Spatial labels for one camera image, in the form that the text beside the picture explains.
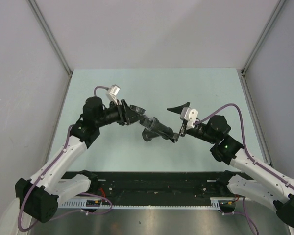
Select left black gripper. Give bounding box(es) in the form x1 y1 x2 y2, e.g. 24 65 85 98
95 99 144 128

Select grey tee pipe fitting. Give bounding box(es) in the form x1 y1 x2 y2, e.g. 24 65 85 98
142 118 172 142

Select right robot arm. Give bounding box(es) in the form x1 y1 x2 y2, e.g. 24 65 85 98
167 103 294 228

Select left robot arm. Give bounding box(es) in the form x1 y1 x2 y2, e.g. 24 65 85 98
15 96 145 223

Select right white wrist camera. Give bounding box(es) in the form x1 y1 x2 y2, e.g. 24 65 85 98
180 107 198 130

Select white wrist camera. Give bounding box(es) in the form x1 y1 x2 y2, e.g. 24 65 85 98
106 84 120 105
180 107 198 130

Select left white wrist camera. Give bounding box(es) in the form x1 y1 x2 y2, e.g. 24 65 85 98
106 84 120 105

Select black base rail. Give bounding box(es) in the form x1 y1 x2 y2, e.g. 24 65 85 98
87 171 235 206

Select slotted cable duct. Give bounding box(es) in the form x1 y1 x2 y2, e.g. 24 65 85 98
59 197 235 210

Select aluminium side rail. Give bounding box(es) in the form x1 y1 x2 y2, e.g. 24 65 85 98
237 70 271 165

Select left aluminium frame post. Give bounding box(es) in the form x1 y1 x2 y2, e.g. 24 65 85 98
26 0 73 77

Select aluminium frame post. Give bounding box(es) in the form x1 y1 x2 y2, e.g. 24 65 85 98
240 0 289 76
26 0 73 77

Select right aluminium frame post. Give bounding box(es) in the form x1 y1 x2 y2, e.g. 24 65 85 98
240 0 289 76

